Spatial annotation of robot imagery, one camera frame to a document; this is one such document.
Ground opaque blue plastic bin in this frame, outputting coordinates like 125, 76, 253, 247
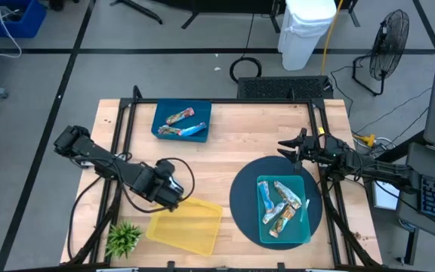
150, 98, 213, 144

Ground black perforated metal case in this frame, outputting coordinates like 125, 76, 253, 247
236, 75, 335, 100

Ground small green artificial plant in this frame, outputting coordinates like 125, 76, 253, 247
105, 220, 145, 260

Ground yellow hanging cable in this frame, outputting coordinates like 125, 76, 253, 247
320, 0, 345, 76

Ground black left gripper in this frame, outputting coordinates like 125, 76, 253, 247
147, 159, 185, 214

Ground black partition panel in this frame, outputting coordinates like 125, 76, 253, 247
156, 0, 279, 34

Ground translucent yellow plastic bin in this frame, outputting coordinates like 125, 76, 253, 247
145, 196, 224, 258

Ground blue white granola bar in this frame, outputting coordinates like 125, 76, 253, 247
257, 181, 276, 213

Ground white trash can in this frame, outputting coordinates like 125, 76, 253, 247
276, 0, 338, 72

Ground blue red granola bar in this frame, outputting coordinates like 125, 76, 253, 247
177, 121, 208, 138

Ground silver blue granola bar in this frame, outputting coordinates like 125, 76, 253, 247
261, 201, 288, 225

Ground translucent teal plastic bin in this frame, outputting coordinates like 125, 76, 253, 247
256, 174, 313, 246

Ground black aluminium table frame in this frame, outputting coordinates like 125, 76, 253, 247
65, 85, 381, 271

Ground silver orange granola bar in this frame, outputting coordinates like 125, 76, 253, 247
273, 181, 303, 210

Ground round dark blue woven mat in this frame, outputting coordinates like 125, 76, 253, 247
229, 155, 324, 252

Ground black floor fan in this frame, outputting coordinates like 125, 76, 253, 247
351, 8, 411, 97

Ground thick black cable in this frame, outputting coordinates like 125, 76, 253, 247
66, 174, 105, 262

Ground white box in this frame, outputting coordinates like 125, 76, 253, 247
372, 181, 401, 212

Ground coiled black cable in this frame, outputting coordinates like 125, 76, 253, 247
229, 13, 263, 84

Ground blue floor storage bin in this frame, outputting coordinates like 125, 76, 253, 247
0, 0, 48, 39

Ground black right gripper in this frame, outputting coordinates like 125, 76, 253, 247
276, 127, 334, 175

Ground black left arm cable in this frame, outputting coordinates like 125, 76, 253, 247
117, 152, 197, 215

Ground green orange granola bar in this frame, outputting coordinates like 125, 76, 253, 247
268, 204, 297, 239

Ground yellow power plug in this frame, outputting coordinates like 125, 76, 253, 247
353, 133, 377, 148

